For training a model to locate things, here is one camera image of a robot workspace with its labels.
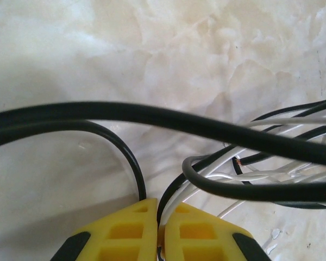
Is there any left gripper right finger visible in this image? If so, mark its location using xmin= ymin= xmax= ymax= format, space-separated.
xmin=162 ymin=201 xmax=272 ymax=261

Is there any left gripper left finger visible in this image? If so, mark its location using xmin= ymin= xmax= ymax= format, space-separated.
xmin=53 ymin=197 xmax=159 ymax=261

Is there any thin white cable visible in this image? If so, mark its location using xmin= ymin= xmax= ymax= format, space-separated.
xmin=247 ymin=110 xmax=326 ymax=191
xmin=160 ymin=152 xmax=326 ymax=226

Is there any thin black cable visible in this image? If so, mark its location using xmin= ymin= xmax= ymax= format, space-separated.
xmin=0 ymin=100 xmax=326 ymax=226

